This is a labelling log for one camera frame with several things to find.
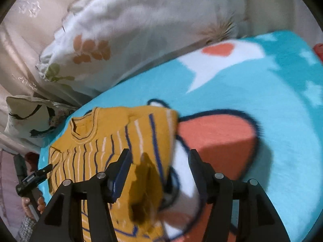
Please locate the red plastic bag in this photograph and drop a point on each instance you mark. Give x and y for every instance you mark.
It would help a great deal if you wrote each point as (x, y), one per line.
(318, 49)

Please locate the turquoise cartoon fleece blanket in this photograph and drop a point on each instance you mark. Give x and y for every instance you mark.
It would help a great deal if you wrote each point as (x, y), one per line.
(252, 108)

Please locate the beige embroidered curtain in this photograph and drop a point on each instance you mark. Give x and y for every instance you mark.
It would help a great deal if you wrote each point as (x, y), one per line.
(27, 28)

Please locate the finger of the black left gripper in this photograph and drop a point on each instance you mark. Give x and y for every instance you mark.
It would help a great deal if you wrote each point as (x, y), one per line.
(32, 181)

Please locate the mustard yellow striped sweater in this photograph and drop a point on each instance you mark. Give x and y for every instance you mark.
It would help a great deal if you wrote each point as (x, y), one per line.
(94, 141)

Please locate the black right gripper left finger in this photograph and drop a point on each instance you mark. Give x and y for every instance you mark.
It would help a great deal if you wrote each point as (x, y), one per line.
(62, 218)

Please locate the person's left hand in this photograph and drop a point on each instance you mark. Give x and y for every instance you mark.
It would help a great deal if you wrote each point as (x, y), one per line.
(29, 209)

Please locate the white floral ruffled pillow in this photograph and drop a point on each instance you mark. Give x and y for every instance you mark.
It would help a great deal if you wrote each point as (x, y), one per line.
(102, 42)

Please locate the small cartoon face cushion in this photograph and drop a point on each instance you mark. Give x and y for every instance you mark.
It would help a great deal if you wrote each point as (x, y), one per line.
(32, 117)

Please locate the dark red cloth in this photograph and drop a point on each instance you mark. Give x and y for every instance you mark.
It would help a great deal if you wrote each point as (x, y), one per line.
(32, 159)

